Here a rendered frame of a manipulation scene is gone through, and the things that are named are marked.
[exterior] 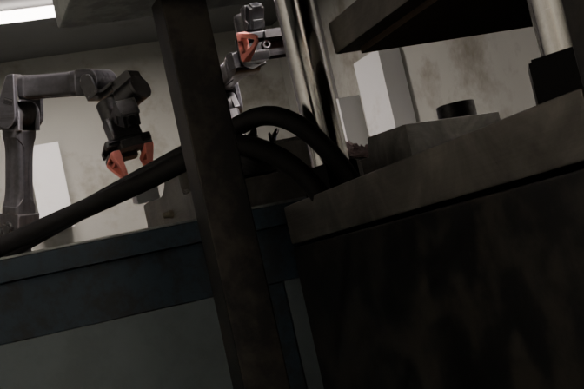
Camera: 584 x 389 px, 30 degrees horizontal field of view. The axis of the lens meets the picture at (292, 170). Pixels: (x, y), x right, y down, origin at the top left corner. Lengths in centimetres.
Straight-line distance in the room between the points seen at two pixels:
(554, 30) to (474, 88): 567
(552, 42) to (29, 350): 98
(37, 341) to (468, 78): 526
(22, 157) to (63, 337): 92
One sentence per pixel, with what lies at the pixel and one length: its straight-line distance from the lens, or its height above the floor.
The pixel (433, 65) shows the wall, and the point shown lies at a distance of 711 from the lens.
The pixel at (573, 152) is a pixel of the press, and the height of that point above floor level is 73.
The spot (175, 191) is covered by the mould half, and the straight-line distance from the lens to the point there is 204.
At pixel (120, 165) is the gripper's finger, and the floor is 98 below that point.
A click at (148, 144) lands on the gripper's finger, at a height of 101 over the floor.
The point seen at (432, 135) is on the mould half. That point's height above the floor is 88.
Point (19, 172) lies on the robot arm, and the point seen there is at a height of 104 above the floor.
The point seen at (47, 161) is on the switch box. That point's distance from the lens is 883.
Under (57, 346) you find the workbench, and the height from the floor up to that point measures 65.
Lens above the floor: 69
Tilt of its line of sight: 5 degrees up
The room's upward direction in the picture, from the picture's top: 13 degrees counter-clockwise
